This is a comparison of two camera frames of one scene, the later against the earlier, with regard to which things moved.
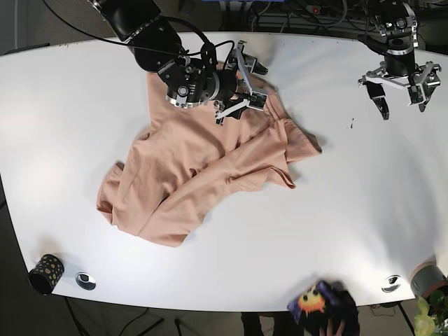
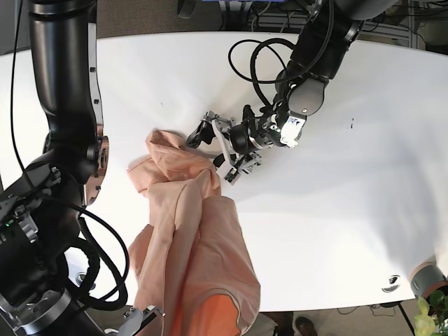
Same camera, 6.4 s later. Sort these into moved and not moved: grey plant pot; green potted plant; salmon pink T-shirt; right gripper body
Moved: salmon pink T-shirt; right gripper body
Not moved: green potted plant; grey plant pot
